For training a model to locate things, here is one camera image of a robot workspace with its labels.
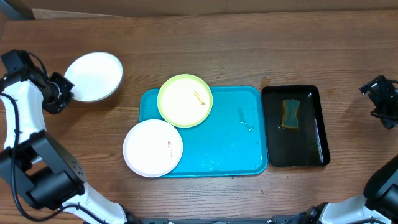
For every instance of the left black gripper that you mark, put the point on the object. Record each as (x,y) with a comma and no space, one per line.
(58,107)

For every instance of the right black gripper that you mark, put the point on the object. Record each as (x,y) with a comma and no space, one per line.
(376,93)

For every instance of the white round plate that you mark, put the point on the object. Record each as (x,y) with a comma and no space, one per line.
(95,76)

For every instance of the green yellow sponge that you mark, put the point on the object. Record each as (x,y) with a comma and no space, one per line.
(290,108)

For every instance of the yellow-green rimmed plate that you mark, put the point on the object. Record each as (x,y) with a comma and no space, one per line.
(184,101)

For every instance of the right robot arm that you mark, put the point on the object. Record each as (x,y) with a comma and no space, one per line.
(378,203)

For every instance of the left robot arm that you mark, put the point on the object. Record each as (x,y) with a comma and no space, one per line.
(44,177)

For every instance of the black rectangular water tray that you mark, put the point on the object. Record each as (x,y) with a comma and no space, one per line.
(305,146)

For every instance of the blue plastic tray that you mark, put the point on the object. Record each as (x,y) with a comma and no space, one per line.
(232,139)

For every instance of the white plate with red stain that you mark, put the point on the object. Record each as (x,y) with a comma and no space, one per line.
(152,148)

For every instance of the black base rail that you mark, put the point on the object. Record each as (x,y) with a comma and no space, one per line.
(278,219)

